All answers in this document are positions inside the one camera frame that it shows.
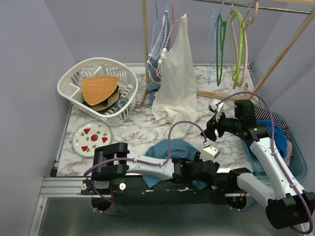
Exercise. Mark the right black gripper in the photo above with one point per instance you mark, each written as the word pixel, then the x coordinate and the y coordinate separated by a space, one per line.
pixel 211 125

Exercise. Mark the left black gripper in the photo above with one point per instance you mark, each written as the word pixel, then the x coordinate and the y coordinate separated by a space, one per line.
pixel 209 180

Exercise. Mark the teal blue tank top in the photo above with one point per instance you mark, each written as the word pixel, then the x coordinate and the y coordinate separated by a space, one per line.
pixel 179 149

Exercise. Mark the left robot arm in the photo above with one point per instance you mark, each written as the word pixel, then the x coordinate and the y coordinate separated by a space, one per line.
pixel 114 161

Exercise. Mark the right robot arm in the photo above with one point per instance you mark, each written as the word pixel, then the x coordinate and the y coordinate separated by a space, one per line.
pixel 286 201

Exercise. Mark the beige wooden hanger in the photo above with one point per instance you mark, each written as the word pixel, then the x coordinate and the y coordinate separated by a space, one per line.
pixel 248 21

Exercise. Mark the white tank top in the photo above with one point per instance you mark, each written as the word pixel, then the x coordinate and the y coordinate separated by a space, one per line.
pixel 176 100

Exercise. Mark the light blue plastic hanger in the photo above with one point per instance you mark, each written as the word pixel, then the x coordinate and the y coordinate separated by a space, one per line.
pixel 210 47

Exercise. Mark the dark green plastic hanger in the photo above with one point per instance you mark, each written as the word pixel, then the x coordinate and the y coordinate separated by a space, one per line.
pixel 220 41

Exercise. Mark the lime green hanger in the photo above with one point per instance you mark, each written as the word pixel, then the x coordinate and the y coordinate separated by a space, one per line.
pixel 240 48

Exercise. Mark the black white striped garment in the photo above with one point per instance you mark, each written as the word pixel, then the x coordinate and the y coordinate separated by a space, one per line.
pixel 262 116

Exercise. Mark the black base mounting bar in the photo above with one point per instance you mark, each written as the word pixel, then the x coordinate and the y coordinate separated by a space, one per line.
pixel 132 190

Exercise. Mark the bright blue garment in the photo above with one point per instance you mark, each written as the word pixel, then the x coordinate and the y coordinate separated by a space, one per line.
pixel 279 136

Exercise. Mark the pink garment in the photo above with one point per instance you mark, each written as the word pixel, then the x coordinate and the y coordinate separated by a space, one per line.
pixel 288 153

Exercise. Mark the teal plastic bin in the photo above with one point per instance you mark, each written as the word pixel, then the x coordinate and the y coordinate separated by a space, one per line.
pixel 297 164

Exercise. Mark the dark plates in basket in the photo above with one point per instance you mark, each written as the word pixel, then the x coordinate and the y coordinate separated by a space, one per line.
pixel 115 100

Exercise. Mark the watermelon pattern plate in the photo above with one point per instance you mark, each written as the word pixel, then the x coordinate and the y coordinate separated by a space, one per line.
pixel 89 136

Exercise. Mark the blue striped garment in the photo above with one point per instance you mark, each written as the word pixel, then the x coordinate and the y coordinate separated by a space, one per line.
pixel 152 62

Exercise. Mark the orange woven mat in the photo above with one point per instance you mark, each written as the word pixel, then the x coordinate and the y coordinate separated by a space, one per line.
pixel 97 89

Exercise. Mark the wooden clothes rack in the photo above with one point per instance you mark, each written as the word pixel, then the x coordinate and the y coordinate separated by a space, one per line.
pixel 275 63

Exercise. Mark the white plastic laundry basket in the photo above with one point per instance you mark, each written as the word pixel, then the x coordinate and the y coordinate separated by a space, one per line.
pixel 69 87

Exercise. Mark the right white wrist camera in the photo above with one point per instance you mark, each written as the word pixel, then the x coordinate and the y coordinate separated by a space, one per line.
pixel 216 106

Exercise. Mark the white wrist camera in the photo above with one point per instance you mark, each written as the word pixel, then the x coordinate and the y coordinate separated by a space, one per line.
pixel 216 106
pixel 209 153

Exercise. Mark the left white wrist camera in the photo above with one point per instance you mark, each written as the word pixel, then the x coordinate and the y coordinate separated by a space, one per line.
pixel 209 153

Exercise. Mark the pink wire hanger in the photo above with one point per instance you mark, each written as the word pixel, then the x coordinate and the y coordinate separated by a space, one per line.
pixel 169 35

